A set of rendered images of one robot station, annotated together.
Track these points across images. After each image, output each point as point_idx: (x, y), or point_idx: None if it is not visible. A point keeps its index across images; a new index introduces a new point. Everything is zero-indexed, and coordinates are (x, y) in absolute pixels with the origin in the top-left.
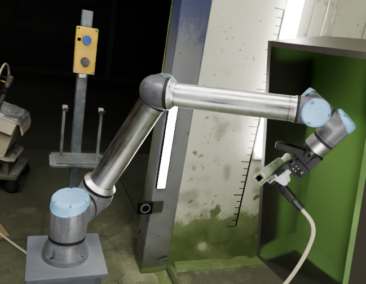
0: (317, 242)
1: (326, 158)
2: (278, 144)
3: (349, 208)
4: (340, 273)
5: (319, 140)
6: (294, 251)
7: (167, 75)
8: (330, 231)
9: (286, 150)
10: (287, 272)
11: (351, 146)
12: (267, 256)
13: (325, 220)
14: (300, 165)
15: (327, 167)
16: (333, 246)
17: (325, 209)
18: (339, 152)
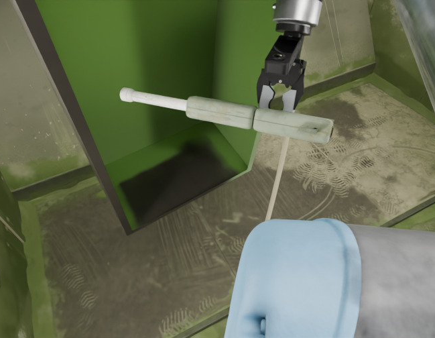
0: (115, 153)
1: (76, 54)
2: (289, 64)
3: (143, 84)
4: (164, 146)
5: (321, 0)
6: (121, 186)
7: (376, 255)
8: (128, 128)
9: (293, 62)
10: (163, 201)
11: (113, 4)
12: (130, 221)
13: (114, 126)
14: (304, 63)
15: (86, 64)
16: (137, 137)
17: (110, 115)
18: (98, 29)
